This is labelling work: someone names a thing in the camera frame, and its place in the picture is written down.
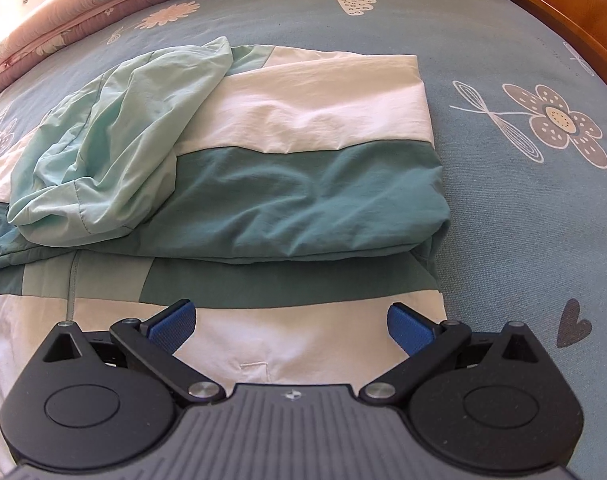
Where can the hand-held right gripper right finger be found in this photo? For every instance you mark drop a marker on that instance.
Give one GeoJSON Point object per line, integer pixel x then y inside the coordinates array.
{"type": "Point", "coordinates": [408, 327]}

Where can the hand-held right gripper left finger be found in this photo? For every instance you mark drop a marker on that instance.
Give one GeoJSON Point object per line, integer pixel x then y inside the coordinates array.
{"type": "Point", "coordinates": [173, 326]}

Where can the wooden headboard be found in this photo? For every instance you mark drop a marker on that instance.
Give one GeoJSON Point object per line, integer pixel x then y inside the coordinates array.
{"type": "Point", "coordinates": [573, 0]}

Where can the bed with blue floral sheet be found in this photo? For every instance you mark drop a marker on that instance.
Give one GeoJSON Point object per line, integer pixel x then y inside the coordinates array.
{"type": "Point", "coordinates": [508, 185]}

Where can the green white hooded jacket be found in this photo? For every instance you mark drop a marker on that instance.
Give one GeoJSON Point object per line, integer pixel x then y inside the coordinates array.
{"type": "Point", "coordinates": [258, 185]}

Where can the pink floral folded quilt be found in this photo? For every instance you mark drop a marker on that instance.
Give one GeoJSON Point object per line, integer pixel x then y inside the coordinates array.
{"type": "Point", "coordinates": [83, 5]}

